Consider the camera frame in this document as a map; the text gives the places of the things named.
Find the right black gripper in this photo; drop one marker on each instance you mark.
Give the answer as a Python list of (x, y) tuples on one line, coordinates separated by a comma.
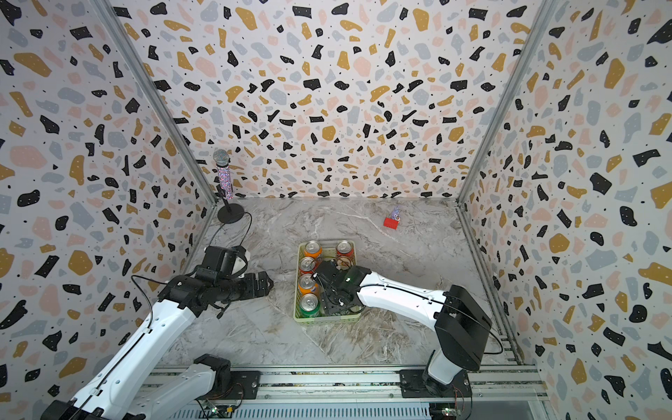
[(325, 303)]

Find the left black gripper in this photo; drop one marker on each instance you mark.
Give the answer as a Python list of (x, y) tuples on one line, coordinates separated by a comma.
[(251, 286)]

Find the green soda can column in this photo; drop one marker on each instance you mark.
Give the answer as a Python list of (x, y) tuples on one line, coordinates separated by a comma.
[(343, 263)]

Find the pale green plastic basket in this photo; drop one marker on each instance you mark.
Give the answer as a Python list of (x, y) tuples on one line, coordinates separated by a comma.
[(329, 253)]

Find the red cola can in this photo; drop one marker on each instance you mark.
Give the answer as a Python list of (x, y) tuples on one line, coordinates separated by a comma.
[(345, 249)]

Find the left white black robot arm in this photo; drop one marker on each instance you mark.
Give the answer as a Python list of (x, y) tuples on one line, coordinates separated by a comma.
[(147, 341)]

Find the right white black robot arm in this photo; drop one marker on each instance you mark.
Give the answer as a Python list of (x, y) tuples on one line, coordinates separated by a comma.
[(461, 326)]

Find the orange soda can near left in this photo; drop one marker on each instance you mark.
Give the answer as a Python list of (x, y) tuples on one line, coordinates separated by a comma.
[(307, 285)]

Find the orange soda can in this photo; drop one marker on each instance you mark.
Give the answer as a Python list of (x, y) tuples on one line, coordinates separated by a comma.
[(313, 249), (307, 285)]

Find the green soda can near left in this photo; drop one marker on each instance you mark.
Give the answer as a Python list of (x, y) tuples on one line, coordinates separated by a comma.
[(309, 306)]

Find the red cola can left column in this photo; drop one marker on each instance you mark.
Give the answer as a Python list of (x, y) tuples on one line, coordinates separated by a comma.
[(307, 265)]

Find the orange soda can far left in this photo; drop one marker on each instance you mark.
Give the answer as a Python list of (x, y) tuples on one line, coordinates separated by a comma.
[(313, 249)]

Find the microphone on black stand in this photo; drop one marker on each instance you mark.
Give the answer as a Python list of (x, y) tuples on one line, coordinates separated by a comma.
[(230, 212)]

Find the small red block toy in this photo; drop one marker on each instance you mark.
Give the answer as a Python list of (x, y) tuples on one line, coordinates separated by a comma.
[(392, 221)]

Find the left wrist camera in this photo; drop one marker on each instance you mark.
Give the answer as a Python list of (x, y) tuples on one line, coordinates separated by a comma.
[(241, 264)]

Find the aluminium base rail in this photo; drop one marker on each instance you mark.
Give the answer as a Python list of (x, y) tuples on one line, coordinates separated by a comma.
[(320, 392)]

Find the left aluminium corner post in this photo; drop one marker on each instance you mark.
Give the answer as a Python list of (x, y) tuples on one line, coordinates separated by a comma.
[(115, 29)]

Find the aluminium corner post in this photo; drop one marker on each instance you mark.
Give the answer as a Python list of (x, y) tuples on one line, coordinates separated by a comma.
[(540, 23), (115, 29)]

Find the right aluminium corner post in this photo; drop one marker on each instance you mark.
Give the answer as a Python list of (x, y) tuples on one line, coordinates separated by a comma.
[(540, 23)]

